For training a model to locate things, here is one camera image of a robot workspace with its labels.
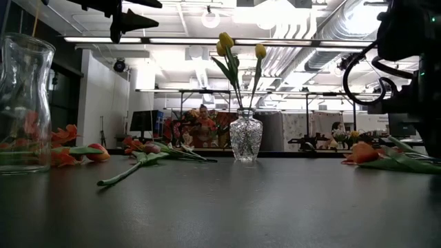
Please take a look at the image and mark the round white ceiling fixture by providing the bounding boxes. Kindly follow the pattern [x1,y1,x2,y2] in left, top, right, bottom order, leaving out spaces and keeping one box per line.
[201,10,221,30]

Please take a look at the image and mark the smooth clear glass vase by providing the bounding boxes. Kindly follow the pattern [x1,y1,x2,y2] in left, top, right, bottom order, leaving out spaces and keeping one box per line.
[0,32,57,174]

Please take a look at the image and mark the green stems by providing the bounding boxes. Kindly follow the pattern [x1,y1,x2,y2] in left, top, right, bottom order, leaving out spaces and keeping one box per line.
[96,141,170,187]

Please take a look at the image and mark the orange-yellow artificial tulip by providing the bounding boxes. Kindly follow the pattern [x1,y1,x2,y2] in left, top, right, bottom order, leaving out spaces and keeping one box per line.
[51,143,112,163]

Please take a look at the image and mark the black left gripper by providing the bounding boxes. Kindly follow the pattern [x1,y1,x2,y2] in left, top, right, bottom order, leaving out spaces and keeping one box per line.
[67,0,163,44]

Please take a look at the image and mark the yellow artificial tulip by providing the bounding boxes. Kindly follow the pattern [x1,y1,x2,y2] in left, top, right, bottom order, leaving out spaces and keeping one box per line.
[218,32,244,110]
[248,43,268,110]
[210,41,242,110]

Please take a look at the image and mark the silver ceiling duct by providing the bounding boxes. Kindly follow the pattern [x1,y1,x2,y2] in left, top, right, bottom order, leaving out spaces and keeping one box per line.
[302,0,383,72]

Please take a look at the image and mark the red patterned backdrop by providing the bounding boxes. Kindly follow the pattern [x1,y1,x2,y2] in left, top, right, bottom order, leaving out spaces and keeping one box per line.
[161,109,239,149]

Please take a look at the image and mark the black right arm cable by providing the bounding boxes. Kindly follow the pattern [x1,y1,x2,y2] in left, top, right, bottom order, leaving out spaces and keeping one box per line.
[342,41,414,106]

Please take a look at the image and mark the black table mat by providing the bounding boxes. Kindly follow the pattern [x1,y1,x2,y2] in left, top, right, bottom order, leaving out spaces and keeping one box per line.
[0,154,441,248]

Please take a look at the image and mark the orange artificial tulip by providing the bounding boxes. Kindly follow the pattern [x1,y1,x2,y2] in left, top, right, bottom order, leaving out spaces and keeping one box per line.
[340,141,441,175]

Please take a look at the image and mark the round black ceiling camera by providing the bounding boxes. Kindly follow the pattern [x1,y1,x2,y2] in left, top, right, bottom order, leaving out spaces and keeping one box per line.
[112,58,127,73]

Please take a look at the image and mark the thin black background tripod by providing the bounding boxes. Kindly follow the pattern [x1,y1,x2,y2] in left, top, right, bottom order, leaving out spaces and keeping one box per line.
[99,116,107,148]

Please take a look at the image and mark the clear cut-glass vase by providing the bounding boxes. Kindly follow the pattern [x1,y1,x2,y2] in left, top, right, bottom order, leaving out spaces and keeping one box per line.
[229,107,264,163]

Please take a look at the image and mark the person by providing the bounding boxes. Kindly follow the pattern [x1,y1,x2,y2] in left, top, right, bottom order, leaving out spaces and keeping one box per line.
[188,103,218,149]
[329,121,345,149]

